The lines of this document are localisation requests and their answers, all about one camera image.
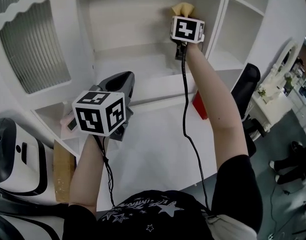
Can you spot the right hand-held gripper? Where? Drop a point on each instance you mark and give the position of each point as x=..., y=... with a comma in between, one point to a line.
x=186, y=29

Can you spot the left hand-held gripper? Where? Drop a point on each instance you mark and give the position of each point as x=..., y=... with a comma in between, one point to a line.
x=92, y=114

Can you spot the yellow wiping cloth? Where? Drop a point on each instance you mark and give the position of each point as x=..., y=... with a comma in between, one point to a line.
x=184, y=9

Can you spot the white cabinet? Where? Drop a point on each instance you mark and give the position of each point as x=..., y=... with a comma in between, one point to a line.
x=132, y=21

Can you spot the person's right forearm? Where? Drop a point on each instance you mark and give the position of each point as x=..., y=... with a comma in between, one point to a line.
x=217, y=104

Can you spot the person's left forearm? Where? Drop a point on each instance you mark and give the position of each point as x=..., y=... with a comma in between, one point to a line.
x=86, y=169

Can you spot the pink digital clock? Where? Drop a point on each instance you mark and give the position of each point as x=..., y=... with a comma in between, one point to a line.
x=69, y=121

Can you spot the red book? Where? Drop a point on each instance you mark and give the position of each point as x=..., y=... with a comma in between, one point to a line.
x=200, y=104

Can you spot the black office chair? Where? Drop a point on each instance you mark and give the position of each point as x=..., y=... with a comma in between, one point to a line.
x=245, y=84

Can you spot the ribbed glass cabinet door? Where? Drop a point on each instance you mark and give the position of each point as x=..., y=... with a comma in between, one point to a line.
x=33, y=46

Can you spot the brown cardboard box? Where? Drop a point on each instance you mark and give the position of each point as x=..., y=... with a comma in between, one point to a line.
x=64, y=174

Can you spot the white vanity table with mirror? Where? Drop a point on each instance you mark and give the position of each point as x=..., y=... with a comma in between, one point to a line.
x=275, y=101

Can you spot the person's black star-print shirt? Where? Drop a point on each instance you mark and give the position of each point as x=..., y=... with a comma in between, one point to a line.
x=155, y=219

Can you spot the beige waist pouch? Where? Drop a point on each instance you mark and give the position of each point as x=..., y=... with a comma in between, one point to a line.
x=232, y=227

